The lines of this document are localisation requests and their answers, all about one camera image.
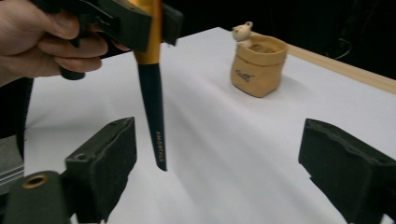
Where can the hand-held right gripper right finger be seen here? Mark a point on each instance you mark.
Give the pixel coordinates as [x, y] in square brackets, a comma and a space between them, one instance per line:
[351, 174]

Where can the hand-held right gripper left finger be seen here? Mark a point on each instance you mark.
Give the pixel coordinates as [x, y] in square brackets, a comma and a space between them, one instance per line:
[102, 168]

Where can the tan pouch with bear figure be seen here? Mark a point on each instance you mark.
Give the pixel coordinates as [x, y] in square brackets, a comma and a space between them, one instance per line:
[258, 77]

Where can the wooden table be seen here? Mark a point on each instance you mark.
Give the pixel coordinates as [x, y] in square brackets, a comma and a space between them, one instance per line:
[342, 68]

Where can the white board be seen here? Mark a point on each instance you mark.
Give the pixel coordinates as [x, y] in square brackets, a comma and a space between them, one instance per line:
[233, 140]

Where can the aluminium frame rail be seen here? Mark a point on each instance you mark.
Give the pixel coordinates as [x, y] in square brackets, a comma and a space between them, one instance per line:
[9, 161]

